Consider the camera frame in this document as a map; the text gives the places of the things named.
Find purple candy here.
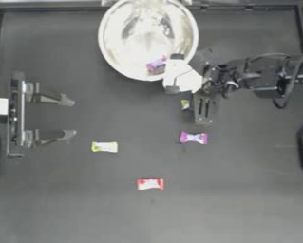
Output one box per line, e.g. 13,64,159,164
145,55,169,76
179,130,209,146

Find red candy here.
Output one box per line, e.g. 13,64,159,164
136,178,164,192

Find steel bowl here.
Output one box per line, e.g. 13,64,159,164
96,0,200,83

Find black table frame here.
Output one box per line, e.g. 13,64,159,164
0,0,303,84

